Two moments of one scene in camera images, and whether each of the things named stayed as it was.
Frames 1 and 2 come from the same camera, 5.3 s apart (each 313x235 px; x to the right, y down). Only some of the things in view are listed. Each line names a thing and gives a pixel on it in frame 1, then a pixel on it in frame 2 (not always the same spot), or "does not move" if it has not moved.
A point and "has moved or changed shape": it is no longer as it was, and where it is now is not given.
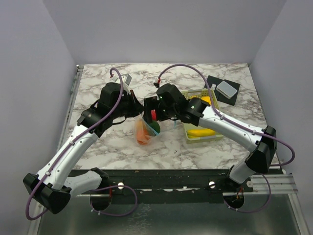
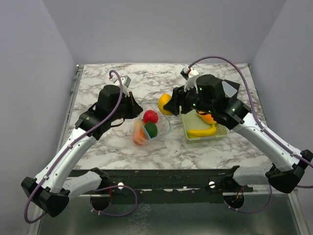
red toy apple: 153,114 does not move
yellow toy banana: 199,132 does not move
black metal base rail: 160,186 does not move
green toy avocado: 155,125 has moved or changed shape
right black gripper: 152,103 to 178,98
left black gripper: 137,107 does not move
